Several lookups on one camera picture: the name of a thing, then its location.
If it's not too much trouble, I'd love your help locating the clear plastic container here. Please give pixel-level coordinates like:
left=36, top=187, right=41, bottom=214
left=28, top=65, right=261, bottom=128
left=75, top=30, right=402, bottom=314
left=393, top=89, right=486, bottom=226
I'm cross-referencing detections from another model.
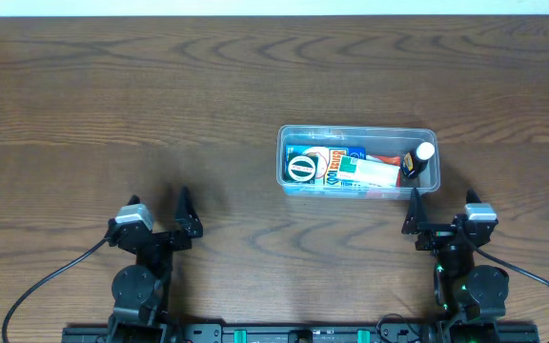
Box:
left=276, top=125, right=441, bottom=200

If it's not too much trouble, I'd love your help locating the blue Kool Fever box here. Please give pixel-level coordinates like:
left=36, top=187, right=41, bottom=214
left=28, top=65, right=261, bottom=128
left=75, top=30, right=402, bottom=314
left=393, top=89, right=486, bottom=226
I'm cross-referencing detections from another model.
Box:
left=283, top=145, right=366, bottom=187

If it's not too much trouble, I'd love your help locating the black cable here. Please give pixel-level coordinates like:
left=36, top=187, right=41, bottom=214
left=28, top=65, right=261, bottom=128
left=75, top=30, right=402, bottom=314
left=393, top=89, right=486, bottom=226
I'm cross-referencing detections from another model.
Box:
left=1, top=236, right=112, bottom=343
left=455, top=228, right=549, bottom=343

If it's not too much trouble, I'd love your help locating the red Panadol ActiFast box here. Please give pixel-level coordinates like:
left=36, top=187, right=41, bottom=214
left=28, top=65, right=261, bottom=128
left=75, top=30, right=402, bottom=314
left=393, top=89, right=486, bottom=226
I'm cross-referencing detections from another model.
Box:
left=366, top=154, right=401, bottom=167

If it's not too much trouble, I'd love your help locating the left black cable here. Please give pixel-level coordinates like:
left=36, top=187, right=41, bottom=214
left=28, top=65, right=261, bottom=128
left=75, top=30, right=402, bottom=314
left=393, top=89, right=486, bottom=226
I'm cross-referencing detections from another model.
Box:
left=1, top=236, right=112, bottom=343

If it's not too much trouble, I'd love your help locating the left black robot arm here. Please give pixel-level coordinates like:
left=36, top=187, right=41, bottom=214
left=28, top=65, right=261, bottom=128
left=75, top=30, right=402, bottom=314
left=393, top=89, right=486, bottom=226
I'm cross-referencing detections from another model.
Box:
left=105, top=187, right=203, bottom=343

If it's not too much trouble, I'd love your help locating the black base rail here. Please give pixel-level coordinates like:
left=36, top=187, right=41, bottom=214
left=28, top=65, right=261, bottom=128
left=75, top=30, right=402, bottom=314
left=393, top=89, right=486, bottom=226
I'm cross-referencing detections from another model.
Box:
left=61, top=319, right=540, bottom=343

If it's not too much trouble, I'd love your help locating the white green Panadol box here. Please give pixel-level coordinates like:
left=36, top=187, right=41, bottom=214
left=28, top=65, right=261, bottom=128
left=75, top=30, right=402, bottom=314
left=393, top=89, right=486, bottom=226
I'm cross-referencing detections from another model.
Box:
left=337, top=156, right=399, bottom=188

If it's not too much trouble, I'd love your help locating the dark green Zam-Buk box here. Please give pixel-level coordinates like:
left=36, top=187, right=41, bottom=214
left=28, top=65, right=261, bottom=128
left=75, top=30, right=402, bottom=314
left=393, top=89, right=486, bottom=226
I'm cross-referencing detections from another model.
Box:
left=283, top=152, right=318, bottom=184

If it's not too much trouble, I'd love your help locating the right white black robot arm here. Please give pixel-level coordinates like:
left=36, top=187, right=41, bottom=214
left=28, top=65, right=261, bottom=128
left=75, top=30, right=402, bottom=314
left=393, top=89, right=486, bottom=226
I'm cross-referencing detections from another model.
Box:
left=401, top=189, right=509, bottom=342

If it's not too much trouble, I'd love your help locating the dark bottle white cap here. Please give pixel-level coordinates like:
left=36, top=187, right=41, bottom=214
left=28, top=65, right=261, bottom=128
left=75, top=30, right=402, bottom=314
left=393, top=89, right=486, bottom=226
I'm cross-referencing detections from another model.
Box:
left=400, top=142, right=436, bottom=179

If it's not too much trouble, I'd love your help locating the right black cable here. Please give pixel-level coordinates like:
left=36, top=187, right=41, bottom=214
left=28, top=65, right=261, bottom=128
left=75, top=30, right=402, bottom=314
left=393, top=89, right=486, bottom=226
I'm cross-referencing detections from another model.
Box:
left=455, top=228, right=549, bottom=343

